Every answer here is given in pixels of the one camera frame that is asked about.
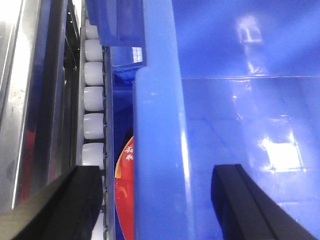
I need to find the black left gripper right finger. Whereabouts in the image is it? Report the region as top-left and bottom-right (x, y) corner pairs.
(211, 164), (315, 240)

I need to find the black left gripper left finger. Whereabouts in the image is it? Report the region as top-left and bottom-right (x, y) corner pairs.
(0, 166), (103, 240)

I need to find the large blue plastic bin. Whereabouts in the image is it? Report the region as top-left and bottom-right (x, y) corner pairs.
(133, 0), (320, 240)

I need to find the blue bin on rollers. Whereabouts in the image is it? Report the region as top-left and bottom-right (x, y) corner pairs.
(85, 0), (145, 79)

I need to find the red snack package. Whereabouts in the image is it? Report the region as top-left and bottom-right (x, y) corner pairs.
(114, 127), (135, 240)

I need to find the left white roller track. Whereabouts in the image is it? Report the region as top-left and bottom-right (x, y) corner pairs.
(79, 18), (116, 240)

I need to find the stainless steel rack rail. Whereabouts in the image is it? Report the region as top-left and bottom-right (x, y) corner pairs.
(0, 0), (80, 213)

